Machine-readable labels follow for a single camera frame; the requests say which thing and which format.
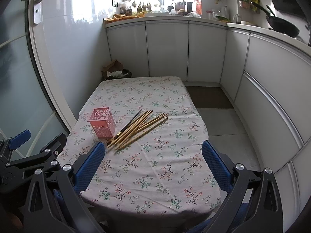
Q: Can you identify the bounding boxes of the wooden chopstick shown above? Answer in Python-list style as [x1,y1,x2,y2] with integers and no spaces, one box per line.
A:
[115,110,153,149]
[108,110,153,148]
[116,116,168,150]
[130,113,168,135]
[108,110,152,148]
[124,111,166,139]

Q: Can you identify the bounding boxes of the black-tipped chopstick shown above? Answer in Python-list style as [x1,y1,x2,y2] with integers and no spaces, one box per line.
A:
[107,110,142,146]

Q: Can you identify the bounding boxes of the pink perforated utensil holder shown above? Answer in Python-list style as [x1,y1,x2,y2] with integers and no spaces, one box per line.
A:
[88,107,115,139]

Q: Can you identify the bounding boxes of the brown cardboard box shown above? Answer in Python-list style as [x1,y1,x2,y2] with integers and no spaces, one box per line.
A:
[101,59,132,81]

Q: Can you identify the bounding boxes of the black wok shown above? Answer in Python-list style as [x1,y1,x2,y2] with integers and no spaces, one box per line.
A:
[250,2,300,38]

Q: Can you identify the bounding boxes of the door handle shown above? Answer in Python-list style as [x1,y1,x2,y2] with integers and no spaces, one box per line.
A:
[21,0,43,25]

